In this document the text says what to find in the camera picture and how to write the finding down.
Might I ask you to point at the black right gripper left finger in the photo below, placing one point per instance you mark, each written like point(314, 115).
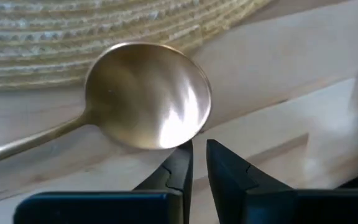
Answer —
point(154, 207)

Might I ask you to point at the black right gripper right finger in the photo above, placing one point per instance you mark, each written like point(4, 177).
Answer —
point(259, 207)

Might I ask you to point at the round woven straw placemat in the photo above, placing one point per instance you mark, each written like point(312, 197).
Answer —
point(73, 25)

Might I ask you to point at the gold metal spoon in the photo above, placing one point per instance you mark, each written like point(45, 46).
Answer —
point(148, 96)

